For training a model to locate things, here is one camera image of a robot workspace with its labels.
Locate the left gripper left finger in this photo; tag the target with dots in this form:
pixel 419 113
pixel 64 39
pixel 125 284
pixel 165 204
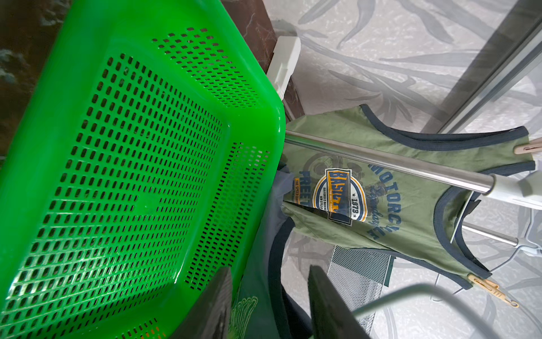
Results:
pixel 210 316

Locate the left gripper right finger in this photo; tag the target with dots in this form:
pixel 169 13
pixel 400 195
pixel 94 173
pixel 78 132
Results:
pixel 330 316

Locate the navy blue tank top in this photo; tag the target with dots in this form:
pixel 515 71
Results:
pixel 262 307

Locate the olive green tank top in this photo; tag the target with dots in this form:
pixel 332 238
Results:
pixel 356 205

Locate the green perforated plastic basket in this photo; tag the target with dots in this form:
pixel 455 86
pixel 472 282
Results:
pixel 142 165

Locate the metal clothes rack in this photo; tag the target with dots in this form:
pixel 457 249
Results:
pixel 522 192

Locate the white wire mesh basket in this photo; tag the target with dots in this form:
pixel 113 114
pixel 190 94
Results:
pixel 359 275

